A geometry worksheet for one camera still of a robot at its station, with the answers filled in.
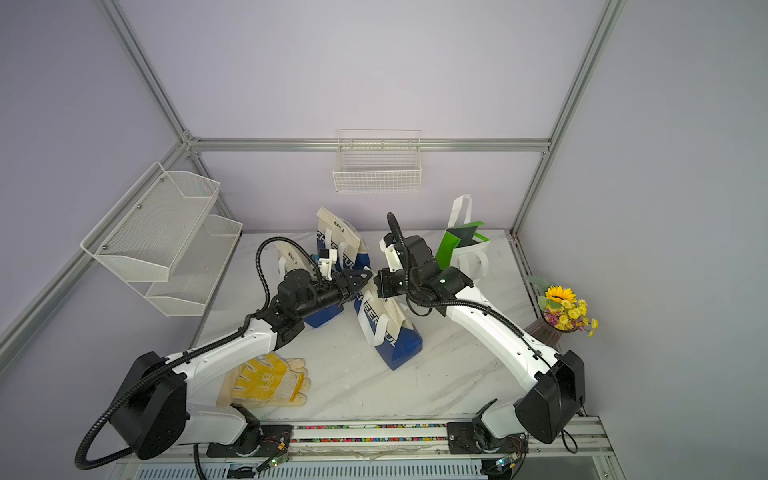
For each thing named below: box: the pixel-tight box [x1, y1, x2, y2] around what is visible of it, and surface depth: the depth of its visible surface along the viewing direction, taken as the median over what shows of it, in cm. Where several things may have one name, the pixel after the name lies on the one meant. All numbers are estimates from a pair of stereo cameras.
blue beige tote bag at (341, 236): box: [316, 207, 371, 270], surface depth 90 cm
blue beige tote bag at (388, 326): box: [354, 275, 423, 371], surface depth 75 cm
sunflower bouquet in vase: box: [524, 276, 601, 351], surface depth 72 cm
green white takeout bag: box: [435, 194, 491, 281], surface depth 84 cm
